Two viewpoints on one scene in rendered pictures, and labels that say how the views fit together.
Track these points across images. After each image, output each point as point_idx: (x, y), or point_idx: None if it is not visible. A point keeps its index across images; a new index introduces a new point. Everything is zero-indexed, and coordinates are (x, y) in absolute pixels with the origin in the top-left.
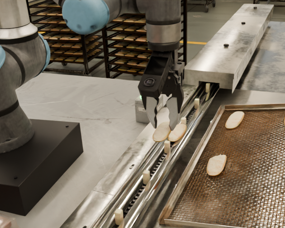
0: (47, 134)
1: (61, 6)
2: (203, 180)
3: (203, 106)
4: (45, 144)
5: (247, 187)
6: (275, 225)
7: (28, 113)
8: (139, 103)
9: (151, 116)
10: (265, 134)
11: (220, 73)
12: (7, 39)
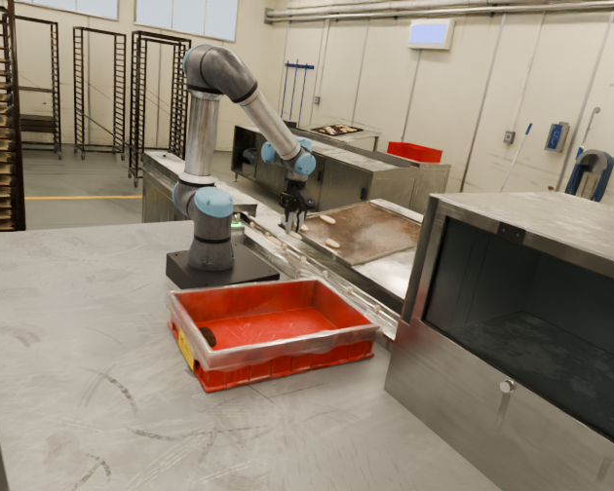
0: (234, 251)
1: (291, 160)
2: (336, 249)
3: (261, 226)
4: (247, 255)
5: (357, 245)
6: (386, 250)
7: (139, 257)
8: (233, 229)
9: (289, 226)
10: (326, 228)
11: (249, 204)
12: (210, 183)
